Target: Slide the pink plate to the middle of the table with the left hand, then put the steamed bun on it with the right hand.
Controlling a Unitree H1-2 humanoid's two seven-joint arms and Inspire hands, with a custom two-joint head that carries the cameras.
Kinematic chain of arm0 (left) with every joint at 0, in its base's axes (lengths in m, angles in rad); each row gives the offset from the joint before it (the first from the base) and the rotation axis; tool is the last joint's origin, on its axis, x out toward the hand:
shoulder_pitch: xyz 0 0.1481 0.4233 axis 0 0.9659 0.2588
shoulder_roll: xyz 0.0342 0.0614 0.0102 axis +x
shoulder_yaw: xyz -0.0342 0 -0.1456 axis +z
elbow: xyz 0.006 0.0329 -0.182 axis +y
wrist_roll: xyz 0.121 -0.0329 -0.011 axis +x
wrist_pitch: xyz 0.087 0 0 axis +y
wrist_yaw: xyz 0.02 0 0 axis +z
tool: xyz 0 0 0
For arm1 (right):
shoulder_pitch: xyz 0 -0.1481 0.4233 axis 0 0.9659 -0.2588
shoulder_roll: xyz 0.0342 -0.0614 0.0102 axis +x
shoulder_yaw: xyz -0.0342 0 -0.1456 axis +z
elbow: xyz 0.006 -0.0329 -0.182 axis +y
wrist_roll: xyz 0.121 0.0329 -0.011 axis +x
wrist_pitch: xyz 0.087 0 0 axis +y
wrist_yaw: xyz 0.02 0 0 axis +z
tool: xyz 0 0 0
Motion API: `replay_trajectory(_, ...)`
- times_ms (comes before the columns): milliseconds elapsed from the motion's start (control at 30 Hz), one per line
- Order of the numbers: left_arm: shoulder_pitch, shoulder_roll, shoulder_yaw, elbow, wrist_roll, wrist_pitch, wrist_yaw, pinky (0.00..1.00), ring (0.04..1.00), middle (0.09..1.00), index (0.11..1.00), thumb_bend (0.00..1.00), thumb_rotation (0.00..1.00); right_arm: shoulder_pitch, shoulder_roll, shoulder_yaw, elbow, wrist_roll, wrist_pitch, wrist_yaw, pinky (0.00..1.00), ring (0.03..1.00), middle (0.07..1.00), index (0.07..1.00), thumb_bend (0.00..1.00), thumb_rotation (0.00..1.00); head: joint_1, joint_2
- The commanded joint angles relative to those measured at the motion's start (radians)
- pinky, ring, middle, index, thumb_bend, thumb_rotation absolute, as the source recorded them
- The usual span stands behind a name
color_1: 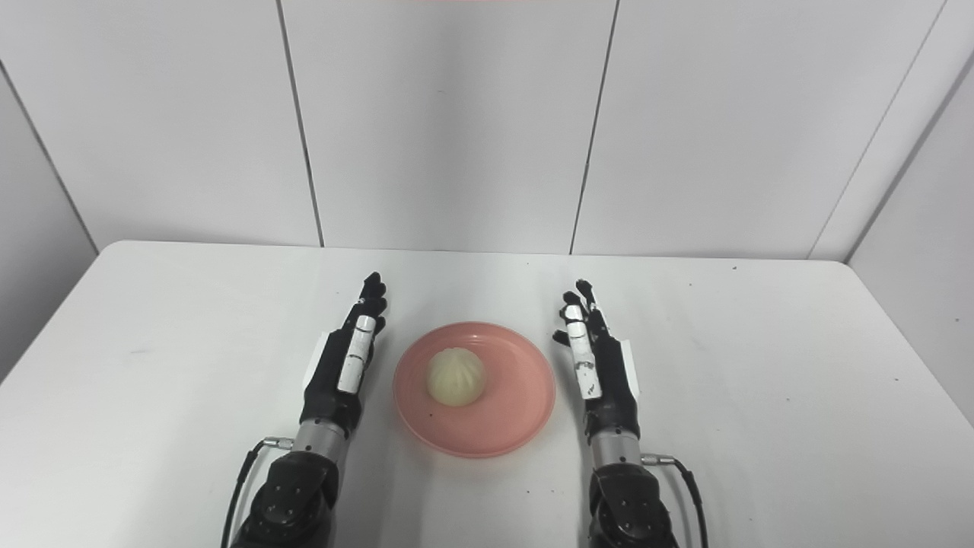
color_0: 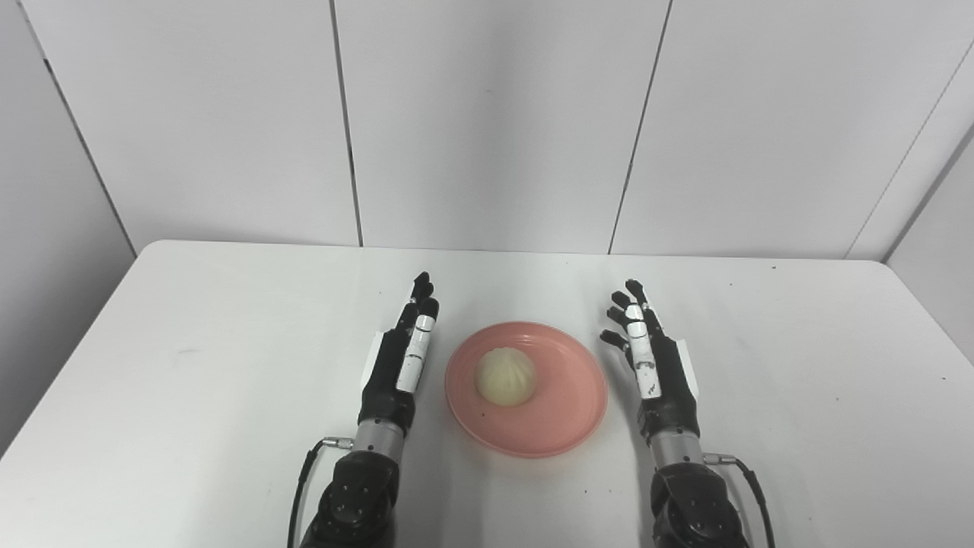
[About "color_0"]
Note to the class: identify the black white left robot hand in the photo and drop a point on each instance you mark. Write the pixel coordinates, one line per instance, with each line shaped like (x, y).
(388, 380)

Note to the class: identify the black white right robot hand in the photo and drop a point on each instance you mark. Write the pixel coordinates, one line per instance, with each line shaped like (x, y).
(670, 388)

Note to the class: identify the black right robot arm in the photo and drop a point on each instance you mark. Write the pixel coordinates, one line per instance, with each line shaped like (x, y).
(696, 502)

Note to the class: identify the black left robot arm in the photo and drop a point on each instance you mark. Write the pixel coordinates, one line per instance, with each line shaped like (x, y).
(358, 495)

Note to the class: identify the cream steamed bun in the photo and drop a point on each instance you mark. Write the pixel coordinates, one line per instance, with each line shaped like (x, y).
(505, 376)

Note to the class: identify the pink round plate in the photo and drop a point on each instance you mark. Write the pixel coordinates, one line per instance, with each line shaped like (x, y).
(563, 411)

